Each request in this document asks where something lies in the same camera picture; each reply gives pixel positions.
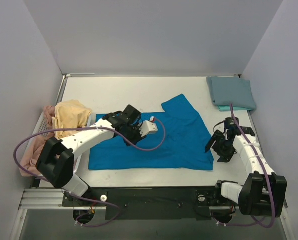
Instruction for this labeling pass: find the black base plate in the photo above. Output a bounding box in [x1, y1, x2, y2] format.
[61, 186, 237, 223]

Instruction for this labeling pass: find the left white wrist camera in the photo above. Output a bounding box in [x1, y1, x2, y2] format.
[139, 120, 158, 137]

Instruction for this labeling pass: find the folded grey-blue t shirt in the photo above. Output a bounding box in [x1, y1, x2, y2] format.
[206, 76, 256, 111]

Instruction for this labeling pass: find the bright blue t shirt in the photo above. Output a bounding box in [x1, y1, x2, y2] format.
[88, 94, 214, 171]

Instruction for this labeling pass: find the folded teal t shirt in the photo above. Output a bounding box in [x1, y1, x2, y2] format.
[218, 105, 249, 112]

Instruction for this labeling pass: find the aluminium rail frame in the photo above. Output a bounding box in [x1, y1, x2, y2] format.
[20, 187, 231, 210]

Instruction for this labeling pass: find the dusty pink t shirt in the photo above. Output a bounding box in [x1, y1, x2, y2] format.
[19, 104, 57, 178]

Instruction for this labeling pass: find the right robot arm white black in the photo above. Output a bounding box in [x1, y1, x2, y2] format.
[205, 117, 287, 218]

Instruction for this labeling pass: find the white perforated plastic basket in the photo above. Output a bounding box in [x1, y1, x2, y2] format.
[37, 109, 92, 176]

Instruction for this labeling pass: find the pale yellow t shirt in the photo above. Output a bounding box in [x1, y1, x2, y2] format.
[52, 100, 92, 129]

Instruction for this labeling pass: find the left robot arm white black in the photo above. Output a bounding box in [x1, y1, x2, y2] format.
[36, 105, 143, 206]

